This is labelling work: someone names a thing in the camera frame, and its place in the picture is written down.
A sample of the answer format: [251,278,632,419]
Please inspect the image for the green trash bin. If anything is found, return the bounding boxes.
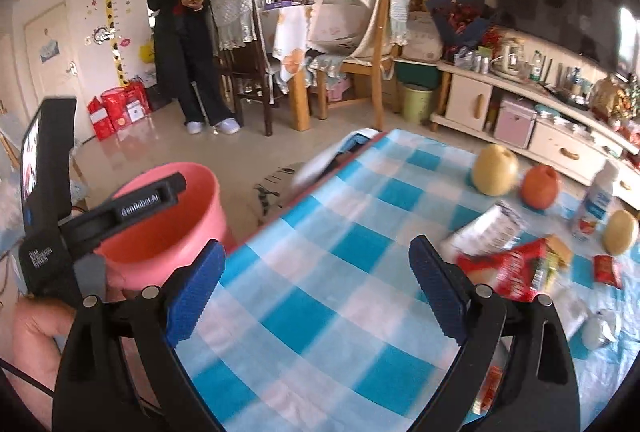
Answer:
[401,83,436,124]

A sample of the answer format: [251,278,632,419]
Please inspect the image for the person's left hand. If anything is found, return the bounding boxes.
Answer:
[6,286,166,428]

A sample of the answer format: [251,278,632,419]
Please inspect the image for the small red candy wrapper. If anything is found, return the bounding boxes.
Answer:
[472,365,503,415]

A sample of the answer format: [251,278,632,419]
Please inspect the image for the pink plastic bucket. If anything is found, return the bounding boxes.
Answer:
[96,162,236,291]

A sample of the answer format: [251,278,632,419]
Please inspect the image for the red snack bag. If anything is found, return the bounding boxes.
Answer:
[456,239,547,302]

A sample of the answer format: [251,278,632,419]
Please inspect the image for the yellow green snack wrapper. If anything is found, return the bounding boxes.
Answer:
[530,249,560,291]

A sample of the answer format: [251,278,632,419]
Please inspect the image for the small red packet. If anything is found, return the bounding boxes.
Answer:
[593,254,623,290]

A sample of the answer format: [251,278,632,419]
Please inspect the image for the tan wafer biscuit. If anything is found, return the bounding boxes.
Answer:
[544,235,574,270]

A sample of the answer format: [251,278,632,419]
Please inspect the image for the red gift boxes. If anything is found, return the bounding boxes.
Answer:
[87,80,152,140]

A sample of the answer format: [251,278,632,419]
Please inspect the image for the large white foil pouch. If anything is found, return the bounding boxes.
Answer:
[439,201,526,263]

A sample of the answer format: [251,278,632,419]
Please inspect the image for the standing white yogurt bottle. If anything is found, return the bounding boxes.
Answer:
[572,160,620,240]

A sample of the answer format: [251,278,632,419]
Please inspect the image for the red apple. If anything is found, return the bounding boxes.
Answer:
[520,164,561,210]

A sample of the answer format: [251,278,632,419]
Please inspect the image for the yellow pear left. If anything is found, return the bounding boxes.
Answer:
[471,144,518,197]

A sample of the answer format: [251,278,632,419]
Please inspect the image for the person in black clothes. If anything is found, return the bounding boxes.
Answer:
[148,0,241,135]

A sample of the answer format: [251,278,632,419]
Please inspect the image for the blue white checkered tablecloth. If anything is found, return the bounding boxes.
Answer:
[174,127,640,432]

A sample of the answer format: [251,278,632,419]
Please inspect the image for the dark wooden chair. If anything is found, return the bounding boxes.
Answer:
[212,0,274,136]

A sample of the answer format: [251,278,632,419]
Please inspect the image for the pink storage box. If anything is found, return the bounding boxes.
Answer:
[494,96,537,148]

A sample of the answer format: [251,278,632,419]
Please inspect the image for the white TV cabinet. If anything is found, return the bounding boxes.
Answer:
[431,62,639,210]

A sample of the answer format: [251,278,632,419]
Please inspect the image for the white electric kettle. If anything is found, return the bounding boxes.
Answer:
[490,36,525,82]

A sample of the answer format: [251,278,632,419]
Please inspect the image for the dark flower bouquet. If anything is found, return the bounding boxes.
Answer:
[426,0,496,58]

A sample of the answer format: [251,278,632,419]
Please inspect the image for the black television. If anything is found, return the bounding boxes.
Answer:
[496,0,639,78]

